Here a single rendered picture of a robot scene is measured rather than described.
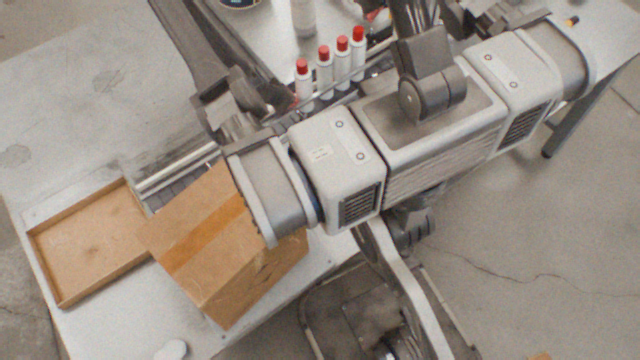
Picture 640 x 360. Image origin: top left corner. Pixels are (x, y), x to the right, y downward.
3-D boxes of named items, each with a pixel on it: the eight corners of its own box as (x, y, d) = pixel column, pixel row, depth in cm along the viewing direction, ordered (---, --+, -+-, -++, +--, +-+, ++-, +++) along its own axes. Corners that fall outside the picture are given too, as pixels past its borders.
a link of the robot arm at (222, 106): (216, 138, 73) (244, 119, 73) (194, 93, 78) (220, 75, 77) (244, 159, 82) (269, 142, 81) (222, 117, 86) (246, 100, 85)
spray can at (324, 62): (327, 85, 152) (325, 39, 134) (336, 95, 150) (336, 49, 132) (314, 93, 150) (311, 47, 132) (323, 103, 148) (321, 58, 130)
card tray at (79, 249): (127, 181, 143) (122, 175, 140) (165, 246, 133) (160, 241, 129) (31, 236, 136) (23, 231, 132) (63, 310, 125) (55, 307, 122)
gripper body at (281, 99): (277, 77, 137) (260, 72, 131) (296, 100, 133) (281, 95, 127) (264, 94, 139) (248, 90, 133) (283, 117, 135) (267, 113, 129)
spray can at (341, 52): (343, 76, 153) (344, 29, 135) (353, 86, 151) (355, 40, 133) (330, 84, 152) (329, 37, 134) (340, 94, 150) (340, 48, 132)
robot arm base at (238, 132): (239, 194, 77) (223, 156, 66) (221, 156, 80) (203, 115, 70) (286, 172, 78) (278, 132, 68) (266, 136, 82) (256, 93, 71)
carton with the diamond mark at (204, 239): (252, 196, 137) (234, 147, 113) (310, 250, 128) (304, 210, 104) (170, 268, 127) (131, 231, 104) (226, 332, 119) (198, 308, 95)
